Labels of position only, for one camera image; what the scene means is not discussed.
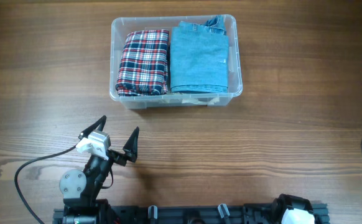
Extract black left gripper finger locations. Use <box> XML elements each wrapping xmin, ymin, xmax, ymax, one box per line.
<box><xmin>123</xmin><ymin>126</ymin><xmax>139</xmax><ymax>154</ymax></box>
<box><xmin>78</xmin><ymin>115</ymin><xmax>107</xmax><ymax>139</ymax></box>

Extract red blue plaid cloth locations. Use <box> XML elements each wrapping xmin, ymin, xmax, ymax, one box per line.
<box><xmin>115</xmin><ymin>29</ymin><xmax>169</xmax><ymax>96</ymax></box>

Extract blue denim jeans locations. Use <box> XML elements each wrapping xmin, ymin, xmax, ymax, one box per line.
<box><xmin>170</xmin><ymin>16</ymin><xmax>230</xmax><ymax>93</ymax></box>

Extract white shirt with green tag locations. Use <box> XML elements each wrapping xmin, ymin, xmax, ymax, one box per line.
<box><xmin>161</xmin><ymin>93</ymin><xmax>220</xmax><ymax>105</ymax></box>

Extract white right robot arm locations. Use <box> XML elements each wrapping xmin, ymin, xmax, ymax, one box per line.
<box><xmin>271</xmin><ymin>139</ymin><xmax>362</xmax><ymax>224</ymax></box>

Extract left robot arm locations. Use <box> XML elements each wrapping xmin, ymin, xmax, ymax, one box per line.
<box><xmin>52</xmin><ymin>116</ymin><xmax>139</xmax><ymax>224</ymax></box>

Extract clear plastic storage bin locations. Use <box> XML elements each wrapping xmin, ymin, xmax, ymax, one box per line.
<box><xmin>109</xmin><ymin>14</ymin><xmax>243</xmax><ymax>110</ymax></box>

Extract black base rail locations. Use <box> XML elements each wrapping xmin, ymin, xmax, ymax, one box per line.
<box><xmin>52</xmin><ymin>203</ymin><xmax>330</xmax><ymax>224</ymax></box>

